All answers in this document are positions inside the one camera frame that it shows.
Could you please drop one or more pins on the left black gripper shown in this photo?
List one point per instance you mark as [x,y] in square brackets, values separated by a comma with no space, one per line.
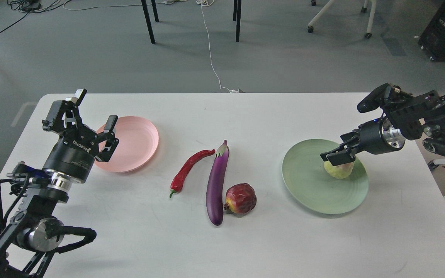
[70,156]

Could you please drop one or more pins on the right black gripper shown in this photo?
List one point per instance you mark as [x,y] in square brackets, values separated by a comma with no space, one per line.
[378,136]

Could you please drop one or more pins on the green yellow fruit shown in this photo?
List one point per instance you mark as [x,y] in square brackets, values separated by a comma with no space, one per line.
[339,171]

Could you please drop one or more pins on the red pomegranate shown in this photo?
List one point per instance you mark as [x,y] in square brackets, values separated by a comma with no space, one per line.
[240,199]

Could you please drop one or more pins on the red chili pepper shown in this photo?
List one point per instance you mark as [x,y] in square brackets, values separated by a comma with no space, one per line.
[177,183]

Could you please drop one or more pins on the purple eggplant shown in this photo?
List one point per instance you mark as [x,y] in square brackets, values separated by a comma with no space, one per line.
[215,186]

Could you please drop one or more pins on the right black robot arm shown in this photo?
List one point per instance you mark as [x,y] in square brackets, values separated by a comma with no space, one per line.
[405,117]

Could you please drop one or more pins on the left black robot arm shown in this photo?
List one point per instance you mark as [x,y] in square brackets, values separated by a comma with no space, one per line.
[30,235]

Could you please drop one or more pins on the green plate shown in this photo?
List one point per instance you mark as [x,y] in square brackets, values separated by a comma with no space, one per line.
[306,179]

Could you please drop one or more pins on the pink plate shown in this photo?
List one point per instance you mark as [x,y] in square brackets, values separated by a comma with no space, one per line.
[138,142]

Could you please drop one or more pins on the white chair base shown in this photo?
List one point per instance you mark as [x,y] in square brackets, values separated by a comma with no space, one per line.
[327,16]

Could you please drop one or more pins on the black table legs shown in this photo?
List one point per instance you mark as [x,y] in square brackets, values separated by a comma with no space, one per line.
[237,5]

